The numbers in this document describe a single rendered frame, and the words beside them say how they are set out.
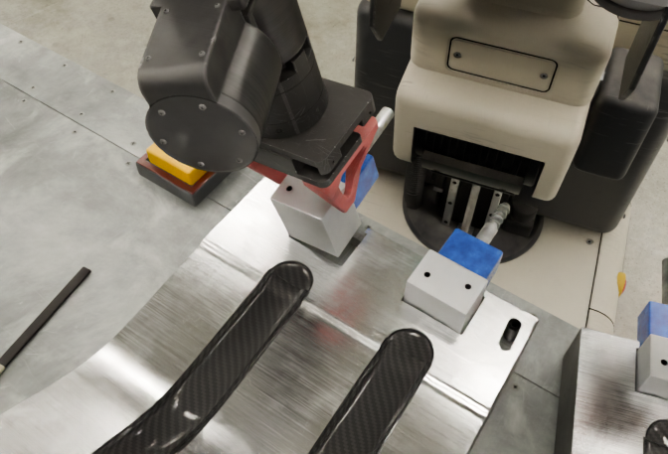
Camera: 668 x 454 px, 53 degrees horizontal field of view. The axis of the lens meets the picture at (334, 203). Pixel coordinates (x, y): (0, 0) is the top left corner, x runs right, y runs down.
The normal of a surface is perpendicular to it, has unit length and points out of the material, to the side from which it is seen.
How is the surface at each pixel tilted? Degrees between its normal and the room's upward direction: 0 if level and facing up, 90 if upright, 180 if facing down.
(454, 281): 0
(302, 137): 13
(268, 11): 83
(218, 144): 94
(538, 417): 0
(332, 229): 80
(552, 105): 8
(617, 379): 0
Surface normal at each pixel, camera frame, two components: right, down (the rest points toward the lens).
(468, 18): -0.18, -0.16
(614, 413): 0.00, -0.62
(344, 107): -0.22, -0.59
